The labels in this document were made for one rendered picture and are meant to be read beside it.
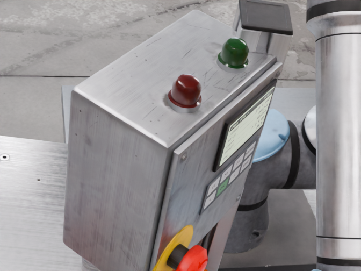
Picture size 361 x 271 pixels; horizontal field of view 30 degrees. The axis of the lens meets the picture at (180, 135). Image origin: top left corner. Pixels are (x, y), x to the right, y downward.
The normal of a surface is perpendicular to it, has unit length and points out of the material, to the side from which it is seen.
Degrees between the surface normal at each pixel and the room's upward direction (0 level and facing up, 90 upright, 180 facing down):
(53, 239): 0
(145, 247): 90
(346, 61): 48
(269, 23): 0
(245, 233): 69
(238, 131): 90
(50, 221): 0
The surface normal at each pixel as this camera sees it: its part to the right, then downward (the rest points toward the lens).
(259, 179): 0.15, 0.66
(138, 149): -0.58, 0.49
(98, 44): 0.15, -0.73
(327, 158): -0.80, -0.07
